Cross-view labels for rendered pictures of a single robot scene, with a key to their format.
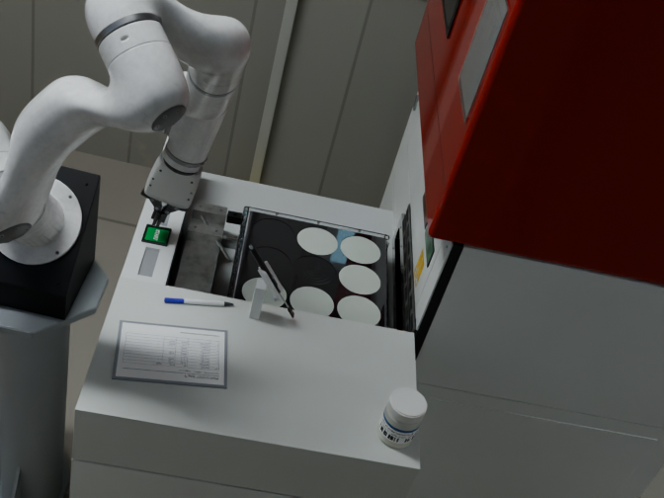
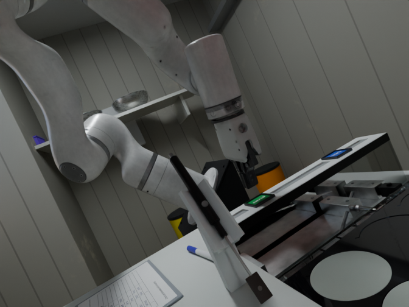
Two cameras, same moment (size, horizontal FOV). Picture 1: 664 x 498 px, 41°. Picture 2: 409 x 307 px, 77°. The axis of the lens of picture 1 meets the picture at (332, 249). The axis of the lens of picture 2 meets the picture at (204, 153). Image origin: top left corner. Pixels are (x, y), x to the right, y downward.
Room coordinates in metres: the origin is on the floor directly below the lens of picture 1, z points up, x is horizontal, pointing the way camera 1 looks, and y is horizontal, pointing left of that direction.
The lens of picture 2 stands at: (1.28, -0.19, 1.14)
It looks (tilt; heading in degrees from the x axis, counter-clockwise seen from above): 2 degrees down; 80
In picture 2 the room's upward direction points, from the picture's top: 25 degrees counter-clockwise
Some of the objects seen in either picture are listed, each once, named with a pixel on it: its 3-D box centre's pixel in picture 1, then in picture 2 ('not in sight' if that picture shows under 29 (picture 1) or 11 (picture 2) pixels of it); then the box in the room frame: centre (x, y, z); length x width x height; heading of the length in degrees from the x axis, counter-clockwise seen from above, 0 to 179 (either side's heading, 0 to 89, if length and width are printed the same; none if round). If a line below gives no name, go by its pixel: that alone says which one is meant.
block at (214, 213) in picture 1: (209, 212); (364, 188); (1.66, 0.31, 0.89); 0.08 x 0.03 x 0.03; 98
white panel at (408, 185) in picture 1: (419, 200); not in sight; (1.79, -0.17, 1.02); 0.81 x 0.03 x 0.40; 8
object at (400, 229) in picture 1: (401, 285); not in sight; (1.61, -0.18, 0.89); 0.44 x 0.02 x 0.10; 8
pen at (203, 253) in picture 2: (199, 301); (206, 254); (1.29, 0.23, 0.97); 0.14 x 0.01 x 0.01; 108
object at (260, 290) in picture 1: (268, 291); (220, 237); (1.31, 0.10, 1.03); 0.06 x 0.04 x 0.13; 98
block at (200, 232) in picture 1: (205, 233); (339, 205); (1.58, 0.30, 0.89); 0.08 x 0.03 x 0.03; 98
